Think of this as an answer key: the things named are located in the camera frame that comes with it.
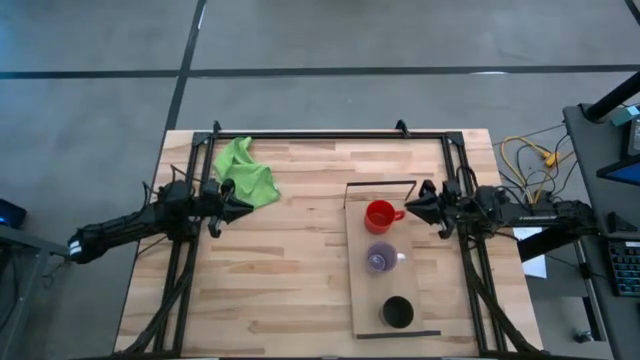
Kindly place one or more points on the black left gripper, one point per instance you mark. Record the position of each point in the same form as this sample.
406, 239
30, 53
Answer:
214, 200

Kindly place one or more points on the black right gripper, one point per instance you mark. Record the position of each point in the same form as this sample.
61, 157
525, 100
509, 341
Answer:
452, 207

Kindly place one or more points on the red plastic cup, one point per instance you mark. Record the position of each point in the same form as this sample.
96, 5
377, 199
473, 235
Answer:
378, 218

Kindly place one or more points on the purple and white mug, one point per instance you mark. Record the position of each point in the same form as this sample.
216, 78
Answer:
382, 257

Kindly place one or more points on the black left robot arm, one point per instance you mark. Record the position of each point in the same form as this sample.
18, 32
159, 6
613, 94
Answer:
125, 225

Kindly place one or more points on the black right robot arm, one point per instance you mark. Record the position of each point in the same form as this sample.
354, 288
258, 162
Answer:
540, 215

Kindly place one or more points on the green cloth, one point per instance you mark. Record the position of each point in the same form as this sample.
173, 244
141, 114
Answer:
250, 180

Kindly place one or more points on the black cup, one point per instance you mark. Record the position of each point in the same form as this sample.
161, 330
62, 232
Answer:
397, 312

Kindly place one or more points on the white paper sheet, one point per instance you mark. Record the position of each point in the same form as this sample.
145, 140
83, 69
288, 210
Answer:
535, 267

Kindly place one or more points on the black desk beam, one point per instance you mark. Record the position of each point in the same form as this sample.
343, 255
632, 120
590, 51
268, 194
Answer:
550, 243

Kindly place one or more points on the dark grey desk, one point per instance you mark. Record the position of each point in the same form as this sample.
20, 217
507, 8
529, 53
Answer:
590, 150

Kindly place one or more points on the small black caster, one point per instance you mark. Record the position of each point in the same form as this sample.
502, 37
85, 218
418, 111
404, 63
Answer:
582, 336

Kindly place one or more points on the tablet with blue screen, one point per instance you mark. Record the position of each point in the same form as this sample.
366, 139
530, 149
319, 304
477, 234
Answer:
627, 174

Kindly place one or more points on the black keyboard with coloured keys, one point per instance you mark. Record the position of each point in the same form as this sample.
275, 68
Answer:
625, 267

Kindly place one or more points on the grey metal stand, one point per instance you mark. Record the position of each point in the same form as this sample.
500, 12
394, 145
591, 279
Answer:
30, 240

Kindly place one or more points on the black pole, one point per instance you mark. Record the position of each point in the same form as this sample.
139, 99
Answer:
612, 97

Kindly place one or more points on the black device with blue light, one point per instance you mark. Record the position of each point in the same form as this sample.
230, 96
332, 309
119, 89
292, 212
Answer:
12, 215

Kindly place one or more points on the black aluminium table frame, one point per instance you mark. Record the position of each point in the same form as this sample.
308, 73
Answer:
325, 135

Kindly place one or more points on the black triangular bracket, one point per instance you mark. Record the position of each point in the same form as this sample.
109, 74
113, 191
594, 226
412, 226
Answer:
617, 225

